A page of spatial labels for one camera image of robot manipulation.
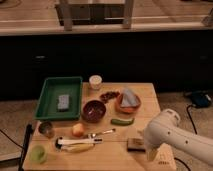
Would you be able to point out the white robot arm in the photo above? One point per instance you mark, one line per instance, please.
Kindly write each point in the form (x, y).
(164, 129)

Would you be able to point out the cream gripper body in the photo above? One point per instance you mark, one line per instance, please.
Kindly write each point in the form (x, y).
(151, 154)

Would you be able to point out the blue black object on floor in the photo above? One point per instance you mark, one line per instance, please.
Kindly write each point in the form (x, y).
(200, 99)

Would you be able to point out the metal spoon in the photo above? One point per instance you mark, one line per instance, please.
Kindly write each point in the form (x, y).
(93, 135)

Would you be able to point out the wooden chair frame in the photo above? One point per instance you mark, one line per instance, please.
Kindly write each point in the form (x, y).
(94, 12)

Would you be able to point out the small metal cup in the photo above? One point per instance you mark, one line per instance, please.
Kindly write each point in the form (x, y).
(46, 129)

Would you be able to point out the white handled tool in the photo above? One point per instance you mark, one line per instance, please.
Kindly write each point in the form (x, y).
(64, 142)

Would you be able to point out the green plastic tray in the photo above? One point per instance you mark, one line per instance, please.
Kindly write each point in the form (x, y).
(53, 87)

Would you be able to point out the orange peach fruit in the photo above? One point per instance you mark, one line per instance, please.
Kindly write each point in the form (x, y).
(78, 130)

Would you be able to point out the yellow banana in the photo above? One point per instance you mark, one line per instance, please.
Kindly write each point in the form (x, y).
(77, 148)

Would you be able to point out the grey sponge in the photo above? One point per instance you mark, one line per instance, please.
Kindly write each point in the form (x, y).
(63, 102)

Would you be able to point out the orange bowl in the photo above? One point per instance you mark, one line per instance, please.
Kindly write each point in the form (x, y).
(126, 110)

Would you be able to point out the brown grapes bunch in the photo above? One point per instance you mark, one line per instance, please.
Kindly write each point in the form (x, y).
(108, 95)

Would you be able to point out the green cucumber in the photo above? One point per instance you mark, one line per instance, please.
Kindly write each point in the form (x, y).
(121, 122)

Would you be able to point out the purple bowl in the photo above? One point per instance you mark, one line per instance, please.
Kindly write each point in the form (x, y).
(93, 111)

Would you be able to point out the grey folded cloth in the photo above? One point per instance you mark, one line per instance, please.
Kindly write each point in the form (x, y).
(129, 98)

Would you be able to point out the white cup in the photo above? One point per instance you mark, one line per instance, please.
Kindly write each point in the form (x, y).
(95, 82)

